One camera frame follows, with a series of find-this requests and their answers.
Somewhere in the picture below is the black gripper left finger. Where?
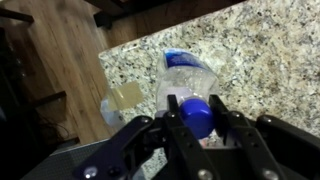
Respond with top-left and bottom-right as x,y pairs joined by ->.
73,94 -> 221,180

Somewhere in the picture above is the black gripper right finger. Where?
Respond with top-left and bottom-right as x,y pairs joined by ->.
209,94 -> 320,180

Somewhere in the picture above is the clear blue-capped water bottle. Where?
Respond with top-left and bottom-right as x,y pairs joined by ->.
154,48 -> 221,148

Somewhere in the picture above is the clear plastic bag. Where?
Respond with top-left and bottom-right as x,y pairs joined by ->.
99,94 -> 128,129

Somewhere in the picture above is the tan tape piece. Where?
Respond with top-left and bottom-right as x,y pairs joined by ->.
108,80 -> 145,111

